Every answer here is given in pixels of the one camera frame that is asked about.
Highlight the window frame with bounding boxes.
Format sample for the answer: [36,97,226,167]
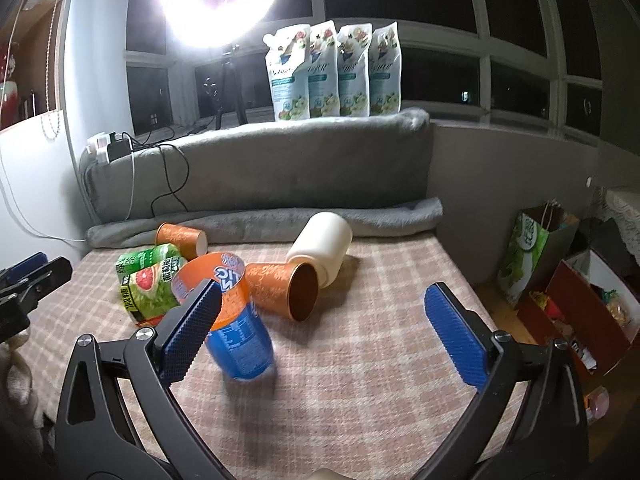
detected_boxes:
[122,0,608,146]

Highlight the white plastic jar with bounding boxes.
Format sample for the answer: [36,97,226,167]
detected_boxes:
[286,211,354,290]

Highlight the spouted white refill pouch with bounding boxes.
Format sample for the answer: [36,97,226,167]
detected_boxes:
[263,25,312,122]

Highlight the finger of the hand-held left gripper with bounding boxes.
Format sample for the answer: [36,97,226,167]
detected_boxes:
[0,256,74,343]
[0,252,49,288]

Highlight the black tripod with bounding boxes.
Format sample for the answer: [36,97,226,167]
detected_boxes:
[201,45,250,133]

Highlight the small copper orange cup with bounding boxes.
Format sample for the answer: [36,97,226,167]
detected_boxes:
[155,222,208,261]

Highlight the beige fuzzy cloth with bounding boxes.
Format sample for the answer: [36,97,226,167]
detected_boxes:
[0,332,43,433]

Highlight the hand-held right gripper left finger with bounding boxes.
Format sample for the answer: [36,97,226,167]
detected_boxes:
[54,277,236,480]

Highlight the grey plush cushion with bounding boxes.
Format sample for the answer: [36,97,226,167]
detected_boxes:
[79,107,433,225]

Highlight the pink small container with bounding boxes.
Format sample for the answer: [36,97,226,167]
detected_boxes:
[581,386,612,424]

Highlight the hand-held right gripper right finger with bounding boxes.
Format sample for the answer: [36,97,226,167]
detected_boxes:
[417,282,590,480]

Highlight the black charger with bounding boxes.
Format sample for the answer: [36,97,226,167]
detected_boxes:
[107,132,133,163]

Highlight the white cable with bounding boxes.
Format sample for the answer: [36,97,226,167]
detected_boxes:
[0,150,138,242]

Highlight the blue and orange cup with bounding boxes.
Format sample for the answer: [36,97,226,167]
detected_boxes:
[171,252,275,381]

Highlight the green paper bag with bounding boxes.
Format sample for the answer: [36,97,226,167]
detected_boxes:
[496,201,581,309]

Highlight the bright ring light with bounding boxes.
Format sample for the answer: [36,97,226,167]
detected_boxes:
[155,0,287,51]

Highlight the wooden shelf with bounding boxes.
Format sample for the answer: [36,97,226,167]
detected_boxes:
[0,0,77,132]

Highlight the white power strip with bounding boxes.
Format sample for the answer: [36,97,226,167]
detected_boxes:
[84,132,123,166]

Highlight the white lace cloth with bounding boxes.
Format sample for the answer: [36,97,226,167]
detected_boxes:
[601,186,640,243]

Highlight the red and white figurine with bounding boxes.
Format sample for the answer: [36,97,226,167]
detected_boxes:
[0,40,22,117]

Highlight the plaid bed sheet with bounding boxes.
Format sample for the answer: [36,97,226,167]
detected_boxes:
[20,232,533,480]

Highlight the black cable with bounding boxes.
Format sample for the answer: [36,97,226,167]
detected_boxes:
[120,120,211,218]

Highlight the large copper orange cup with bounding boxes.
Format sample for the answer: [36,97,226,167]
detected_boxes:
[244,262,320,322]

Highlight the green grapefruit juice carton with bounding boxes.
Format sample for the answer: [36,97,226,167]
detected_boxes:
[118,258,189,324]

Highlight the red cardboard box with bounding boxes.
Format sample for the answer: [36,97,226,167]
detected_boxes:
[516,249,640,377]

